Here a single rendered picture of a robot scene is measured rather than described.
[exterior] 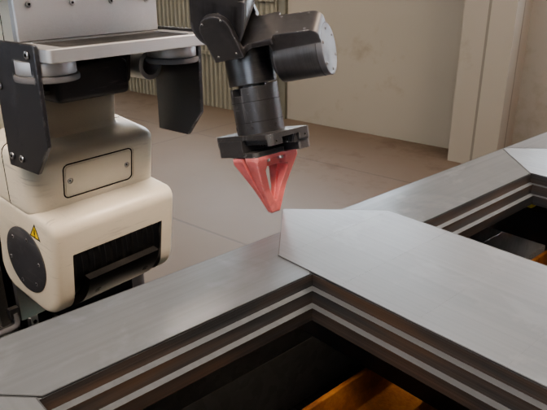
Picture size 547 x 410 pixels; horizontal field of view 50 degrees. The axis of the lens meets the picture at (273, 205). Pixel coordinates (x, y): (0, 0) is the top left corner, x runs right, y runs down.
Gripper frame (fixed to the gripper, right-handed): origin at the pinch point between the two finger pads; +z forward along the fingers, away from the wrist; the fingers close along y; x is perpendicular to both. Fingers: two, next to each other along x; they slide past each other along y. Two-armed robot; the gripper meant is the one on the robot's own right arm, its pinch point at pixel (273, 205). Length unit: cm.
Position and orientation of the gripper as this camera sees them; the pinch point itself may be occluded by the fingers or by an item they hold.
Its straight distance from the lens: 72.9
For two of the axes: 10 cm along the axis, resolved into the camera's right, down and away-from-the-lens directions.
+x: -7.4, 2.5, -6.2
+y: -6.5, -0.5, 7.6
